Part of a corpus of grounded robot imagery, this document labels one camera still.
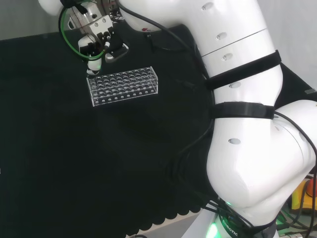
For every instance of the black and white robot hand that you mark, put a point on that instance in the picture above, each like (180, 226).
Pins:
(99, 29)

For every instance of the black bench cloth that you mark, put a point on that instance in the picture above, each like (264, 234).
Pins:
(74, 148)

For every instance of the clear cloth clip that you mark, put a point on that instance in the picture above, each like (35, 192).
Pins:
(310, 91)

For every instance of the clear glass test tube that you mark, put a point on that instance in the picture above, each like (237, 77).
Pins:
(90, 79)

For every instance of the clear acrylic test tube rack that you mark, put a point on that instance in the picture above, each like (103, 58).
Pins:
(123, 85)

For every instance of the yellow stop button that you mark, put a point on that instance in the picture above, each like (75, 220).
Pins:
(303, 198)

